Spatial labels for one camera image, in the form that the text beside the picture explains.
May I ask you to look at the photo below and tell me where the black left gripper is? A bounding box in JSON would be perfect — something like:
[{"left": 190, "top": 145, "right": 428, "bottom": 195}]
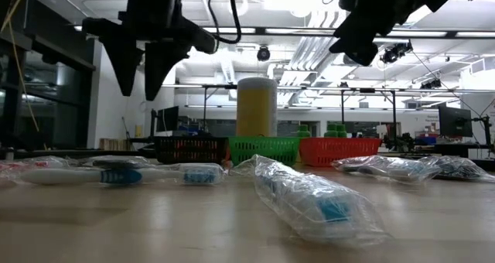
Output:
[{"left": 81, "top": 0, "right": 216, "bottom": 101}]

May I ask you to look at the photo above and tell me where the blue white toothbrush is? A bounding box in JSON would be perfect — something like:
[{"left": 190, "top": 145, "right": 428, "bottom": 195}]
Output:
[
  {"left": 0, "top": 162, "right": 228, "bottom": 186},
  {"left": 231, "top": 153, "right": 392, "bottom": 249},
  {"left": 331, "top": 154, "right": 442, "bottom": 184}
]

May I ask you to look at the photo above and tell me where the black computer monitor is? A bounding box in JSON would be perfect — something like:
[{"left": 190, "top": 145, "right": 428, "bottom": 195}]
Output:
[
  {"left": 155, "top": 105, "right": 180, "bottom": 133},
  {"left": 438, "top": 104, "right": 474, "bottom": 138}
]

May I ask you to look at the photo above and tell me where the wooden crate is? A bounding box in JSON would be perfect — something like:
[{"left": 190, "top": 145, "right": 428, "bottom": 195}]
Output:
[{"left": 98, "top": 137, "right": 133, "bottom": 152}]

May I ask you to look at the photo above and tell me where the overhead light bar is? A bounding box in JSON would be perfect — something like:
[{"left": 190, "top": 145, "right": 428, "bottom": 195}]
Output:
[{"left": 73, "top": 24, "right": 495, "bottom": 39}]

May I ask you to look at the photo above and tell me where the black plastic basket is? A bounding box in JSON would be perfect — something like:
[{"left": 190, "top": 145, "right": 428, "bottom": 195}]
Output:
[{"left": 153, "top": 135, "right": 230, "bottom": 165}]

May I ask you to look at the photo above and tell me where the red plastic basket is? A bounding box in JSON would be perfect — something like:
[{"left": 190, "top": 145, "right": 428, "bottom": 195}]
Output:
[{"left": 298, "top": 136, "right": 383, "bottom": 168}]

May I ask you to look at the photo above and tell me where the yellow white wipes canister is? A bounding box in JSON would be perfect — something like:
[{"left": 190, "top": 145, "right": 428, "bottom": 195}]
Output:
[{"left": 235, "top": 76, "right": 278, "bottom": 138}]

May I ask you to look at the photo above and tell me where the green plastic basket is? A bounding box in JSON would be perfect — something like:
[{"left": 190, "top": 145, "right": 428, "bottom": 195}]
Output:
[{"left": 227, "top": 135, "right": 302, "bottom": 167}]

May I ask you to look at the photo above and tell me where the red white toothbrush in bag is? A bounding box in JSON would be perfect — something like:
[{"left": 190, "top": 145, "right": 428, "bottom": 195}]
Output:
[{"left": 0, "top": 156, "right": 73, "bottom": 171}]

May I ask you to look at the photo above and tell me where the yellow extension cord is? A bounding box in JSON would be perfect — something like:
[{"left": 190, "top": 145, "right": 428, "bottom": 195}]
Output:
[{"left": 0, "top": 0, "right": 42, "bottom": 133}]

